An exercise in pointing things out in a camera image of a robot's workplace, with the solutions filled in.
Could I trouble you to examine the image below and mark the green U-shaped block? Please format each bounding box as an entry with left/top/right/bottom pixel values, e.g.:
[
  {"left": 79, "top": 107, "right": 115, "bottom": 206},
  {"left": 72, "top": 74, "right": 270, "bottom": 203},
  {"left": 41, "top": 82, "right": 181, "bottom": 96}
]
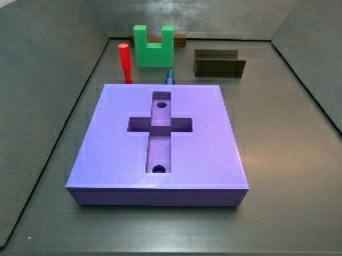
[{"left": 133, "top": 25, "right": 175, "bottom": 68}]

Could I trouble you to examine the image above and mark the purple board with cross slot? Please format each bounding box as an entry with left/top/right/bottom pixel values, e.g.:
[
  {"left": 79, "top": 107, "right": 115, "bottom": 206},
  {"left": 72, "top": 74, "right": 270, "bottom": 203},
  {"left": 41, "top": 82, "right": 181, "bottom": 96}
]
[{"left": 67, "top": 84, "right": 248, "bottom": 206}]

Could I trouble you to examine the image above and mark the blue cylindrical peg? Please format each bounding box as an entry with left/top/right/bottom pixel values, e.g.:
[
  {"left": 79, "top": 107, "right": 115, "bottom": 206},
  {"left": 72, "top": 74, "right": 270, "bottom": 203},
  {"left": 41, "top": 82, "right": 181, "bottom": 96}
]
[{"left": 165, "top": 69, "right": 175, "bottom": 85}]

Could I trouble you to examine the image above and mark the red cylindrical peg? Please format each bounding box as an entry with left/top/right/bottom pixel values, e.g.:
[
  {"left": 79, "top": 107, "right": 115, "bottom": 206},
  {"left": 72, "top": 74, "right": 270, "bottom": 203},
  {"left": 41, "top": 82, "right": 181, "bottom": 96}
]
[{"left": 117, "top": 43, "right": 132, "bottom": 84}]

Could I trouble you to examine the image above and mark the brown T-shaped block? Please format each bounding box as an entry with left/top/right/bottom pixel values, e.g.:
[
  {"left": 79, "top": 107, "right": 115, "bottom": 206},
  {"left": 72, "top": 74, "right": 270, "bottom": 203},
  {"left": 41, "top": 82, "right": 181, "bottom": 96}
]
[{"left": 129, "top": 33, "right": 188, "bottom": 48}]

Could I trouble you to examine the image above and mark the black angle bracket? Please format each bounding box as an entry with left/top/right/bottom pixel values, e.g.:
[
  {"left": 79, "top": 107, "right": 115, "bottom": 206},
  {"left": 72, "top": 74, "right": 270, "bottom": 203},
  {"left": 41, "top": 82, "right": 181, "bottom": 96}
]
[{"left": 193, "top": 49, "right": 246, "bottom": 78}]

